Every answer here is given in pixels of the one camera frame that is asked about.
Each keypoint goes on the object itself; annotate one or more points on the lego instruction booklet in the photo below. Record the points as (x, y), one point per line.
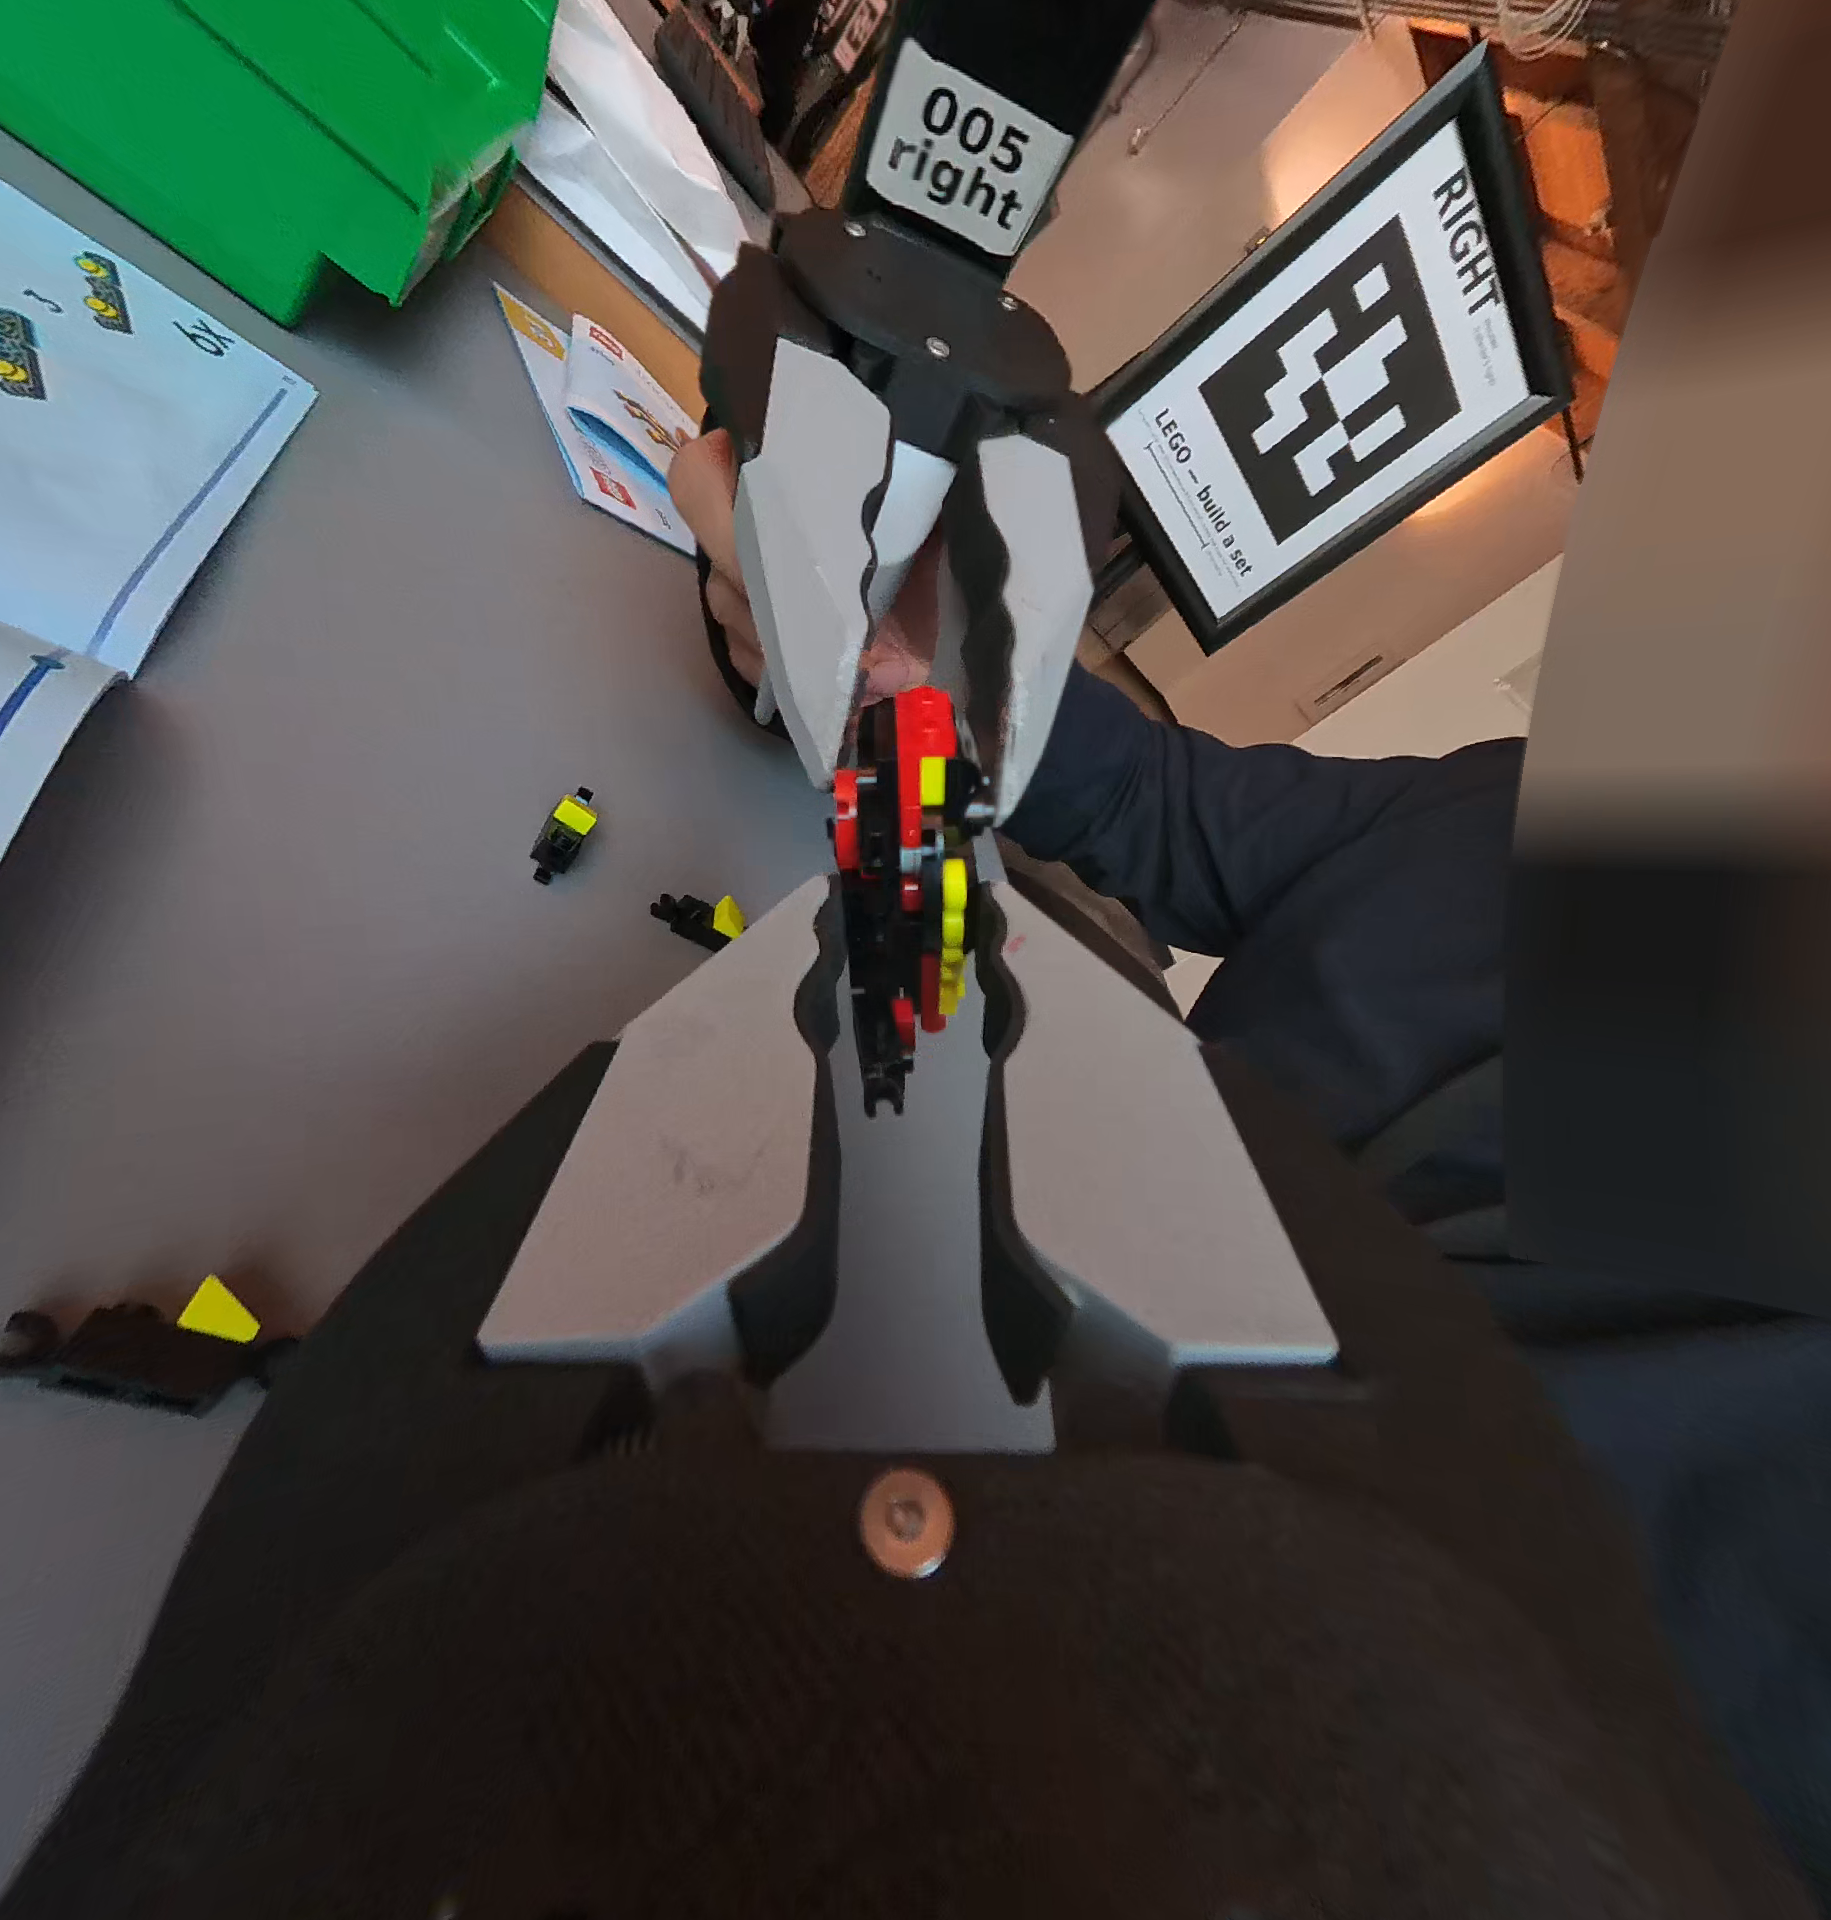
(107, 450)

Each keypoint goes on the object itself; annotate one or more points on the small lego leaflet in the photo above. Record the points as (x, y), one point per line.
(614, 437)

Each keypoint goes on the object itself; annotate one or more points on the white paper sheets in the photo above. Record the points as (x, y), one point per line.
(631, 167)

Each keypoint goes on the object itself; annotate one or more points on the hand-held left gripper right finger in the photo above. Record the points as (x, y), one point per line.
(1154, 1185)

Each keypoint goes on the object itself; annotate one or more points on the person's torso in navy jacket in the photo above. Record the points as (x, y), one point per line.
(1680, 1501)

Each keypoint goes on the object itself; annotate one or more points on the person's right hand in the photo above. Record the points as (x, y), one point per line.
(706, 510)

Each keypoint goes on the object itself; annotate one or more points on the yellow black lego spider model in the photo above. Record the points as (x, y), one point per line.
(894, 900)

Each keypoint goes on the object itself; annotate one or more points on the black framed marker sign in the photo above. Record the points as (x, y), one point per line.
(1350, 361)

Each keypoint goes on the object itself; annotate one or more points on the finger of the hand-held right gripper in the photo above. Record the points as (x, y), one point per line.
(811, 542)
(1044, 600)

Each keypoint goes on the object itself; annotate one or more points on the black lego leg yellow wedge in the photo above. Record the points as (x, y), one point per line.
(122, 1350)
(571, 817)
(700, 920)

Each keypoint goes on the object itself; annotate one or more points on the green plastic bin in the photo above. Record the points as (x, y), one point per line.
(255, 137)

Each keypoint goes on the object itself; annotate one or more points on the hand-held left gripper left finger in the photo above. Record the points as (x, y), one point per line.
(662, 1168)

